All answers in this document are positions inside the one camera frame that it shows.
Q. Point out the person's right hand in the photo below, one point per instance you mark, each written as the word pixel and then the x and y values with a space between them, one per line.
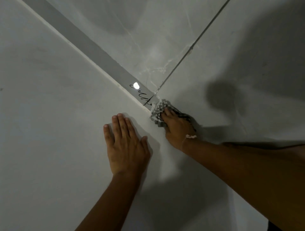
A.
pixel 178 131

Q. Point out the person's left hand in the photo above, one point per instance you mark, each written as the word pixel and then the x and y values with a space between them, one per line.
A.
pixel 126 154

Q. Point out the person's left thumb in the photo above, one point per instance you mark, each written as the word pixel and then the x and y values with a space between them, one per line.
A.
pixel 145 146

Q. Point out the person's left middle finger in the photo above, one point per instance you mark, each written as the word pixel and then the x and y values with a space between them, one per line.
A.
pixel 123 127

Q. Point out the person's right fingers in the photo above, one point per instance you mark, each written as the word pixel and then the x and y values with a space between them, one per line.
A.
pixel 169 114

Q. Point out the person's left little finger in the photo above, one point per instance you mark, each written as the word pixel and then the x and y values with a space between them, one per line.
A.
pixel 108 134

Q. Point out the grey checkered cleaning cloth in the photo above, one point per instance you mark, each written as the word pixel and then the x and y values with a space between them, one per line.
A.
pixel 157 113

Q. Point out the person's right forearm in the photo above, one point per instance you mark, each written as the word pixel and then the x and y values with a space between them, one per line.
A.
pixel 250 176

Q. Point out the person's left forearm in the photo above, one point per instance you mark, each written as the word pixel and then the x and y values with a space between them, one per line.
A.
pixel 112 204

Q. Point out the grey baseboard strip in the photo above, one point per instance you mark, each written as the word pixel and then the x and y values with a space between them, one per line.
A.
pixel 90 48

